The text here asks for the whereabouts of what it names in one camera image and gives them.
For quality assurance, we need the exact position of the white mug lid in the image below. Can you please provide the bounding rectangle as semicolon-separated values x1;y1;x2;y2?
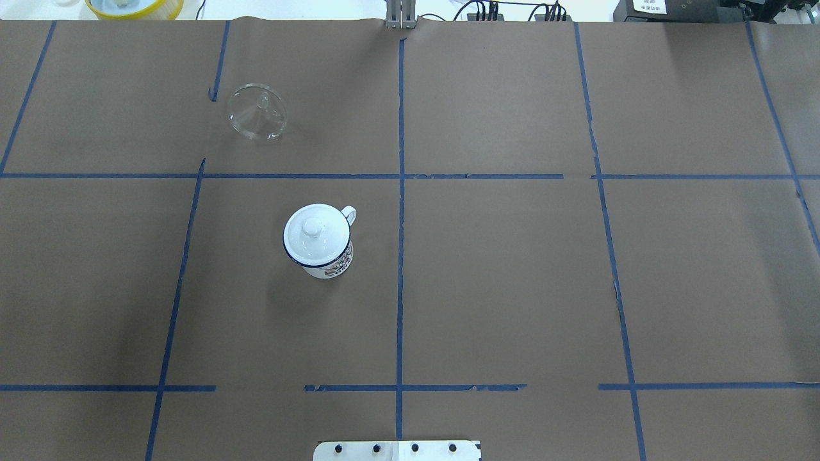
283;204;353;267

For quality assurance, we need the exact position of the white enamel mug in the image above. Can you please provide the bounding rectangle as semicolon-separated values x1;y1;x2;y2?
283;204;358;280

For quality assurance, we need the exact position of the brown paper table cover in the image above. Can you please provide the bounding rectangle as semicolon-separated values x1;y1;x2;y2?
1;17;818;460

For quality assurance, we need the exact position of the black box with label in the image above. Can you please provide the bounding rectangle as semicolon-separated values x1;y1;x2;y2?
612;1;746;24

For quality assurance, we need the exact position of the yellow rimmed bowl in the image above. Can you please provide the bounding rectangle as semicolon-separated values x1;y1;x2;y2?
85;1;185;20

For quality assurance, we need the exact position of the aluminium frame post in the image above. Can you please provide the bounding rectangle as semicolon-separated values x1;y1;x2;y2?
384;0;418;30

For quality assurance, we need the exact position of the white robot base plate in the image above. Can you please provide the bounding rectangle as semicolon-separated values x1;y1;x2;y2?
313;440;482;460

